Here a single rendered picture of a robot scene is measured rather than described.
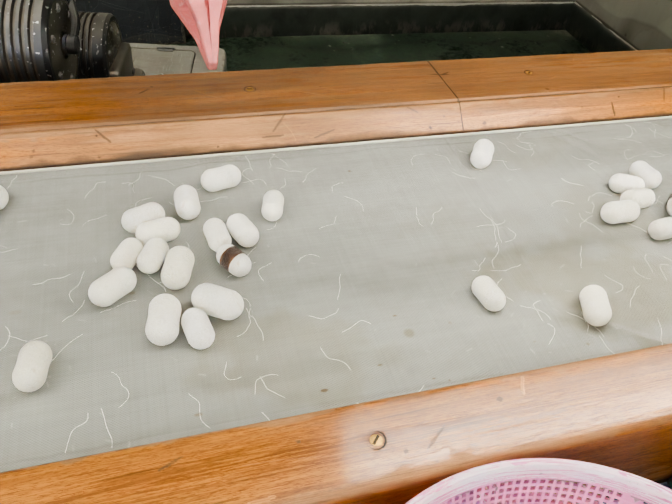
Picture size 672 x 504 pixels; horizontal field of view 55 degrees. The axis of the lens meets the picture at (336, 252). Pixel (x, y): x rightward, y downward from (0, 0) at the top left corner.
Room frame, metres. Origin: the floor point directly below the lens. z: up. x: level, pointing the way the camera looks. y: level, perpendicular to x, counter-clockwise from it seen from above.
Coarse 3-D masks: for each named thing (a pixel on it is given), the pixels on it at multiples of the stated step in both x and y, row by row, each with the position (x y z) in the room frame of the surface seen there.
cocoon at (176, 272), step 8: (176, 248) 0.34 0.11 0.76; (184, 248) 0.34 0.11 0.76; (168, 256) 0.33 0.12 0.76; (176, 256) 0.33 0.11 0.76; (184, 256) 0.33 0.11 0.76; (192, 256) 0.34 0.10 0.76; (168, 264) 0.32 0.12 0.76; (176, 264) 0.32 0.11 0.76; (184, 264) 0.32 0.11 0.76; (192, 264) 0.33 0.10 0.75; (168, 272) 0.31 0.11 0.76; (176, 272) 0.31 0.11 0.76; (184, 272) 0.32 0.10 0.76; (168, 280) 0.31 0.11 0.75; (176, 280) 0.31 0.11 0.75; (184, 280) 0.31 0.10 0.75; (176, 288) 0.31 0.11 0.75
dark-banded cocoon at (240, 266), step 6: (222, 246) 0.35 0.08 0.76; (228, 246) 0.35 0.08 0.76; (222, 252) 0.34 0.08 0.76; (216, 258) 0.34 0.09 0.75; (234, 258) 0.34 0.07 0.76; (240, 258) 0.34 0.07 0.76; (246, 258) 0.34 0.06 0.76; (234, 264) 0.33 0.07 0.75; (240, 264) 0.33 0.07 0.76; (246, 264) 0.33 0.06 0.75; (234, 270) 0.33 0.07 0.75; (240, 270) 0.33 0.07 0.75; (246, 270) 0.33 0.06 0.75; (240, 276) 0.33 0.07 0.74
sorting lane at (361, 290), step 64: (576, 128) 0.61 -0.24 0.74; (640, 128) 0.63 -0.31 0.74; (64, 192) 0.41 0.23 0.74; (128, 192) 0.42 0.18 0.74; (256, 192) 0.44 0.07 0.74; (320, 192) 0.45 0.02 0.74; (384, 192) 0.46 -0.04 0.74; (448, 192) 0.47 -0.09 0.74; (512, 192) 0.48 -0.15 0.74; (576, 192) 0.49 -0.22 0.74; (0, 256) 0.33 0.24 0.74; (64, 256) 0.34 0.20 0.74; (256, 256) 0.36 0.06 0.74; (320, 256) 0.37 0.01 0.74; (384, 256) 0.38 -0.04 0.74; (448, 256) 0.38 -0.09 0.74; (512, 256) 0.39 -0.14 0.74; (576, 256) 0.40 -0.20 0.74; (640, 256) 0.41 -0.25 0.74; (0, 320) 0.27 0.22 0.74; (64, 320) 0.27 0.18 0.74; (128, 320) 0.28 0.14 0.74; (256, 320) 0.29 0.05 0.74; (320, 320) 0.30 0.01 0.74; (384, 320) 0.31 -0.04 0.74; (448, 320) 0.31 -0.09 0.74; (512, 320) 0.32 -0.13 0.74; (576, 320) 0.33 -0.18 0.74; (640, 320) 0.34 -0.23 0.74; (0, 384) 0.22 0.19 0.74; (64, 384) 0.22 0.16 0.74; (128, 384) 0.23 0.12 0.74; (192, 384) 0.24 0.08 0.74; (256, 384) 0.24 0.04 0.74; (320, 384) 0.25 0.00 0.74; (384, 384) 0.25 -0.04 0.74; (448, 384) 0.26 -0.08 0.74; (0, 448) 0.18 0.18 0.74; (64, 448) 0.18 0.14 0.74
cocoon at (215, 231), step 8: (208, 224) 0.37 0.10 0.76; (216, 224) 0.37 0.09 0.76; (224, 224) 0.38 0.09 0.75; (208, 232) 0.36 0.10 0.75; (216, 232) 0.36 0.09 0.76; (224, 232) 0.36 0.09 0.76; (208, 240) 0.36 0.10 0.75; (216, 240) 0.36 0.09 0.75; (224, 240) 0.36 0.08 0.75; (216, 248) 0.35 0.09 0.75
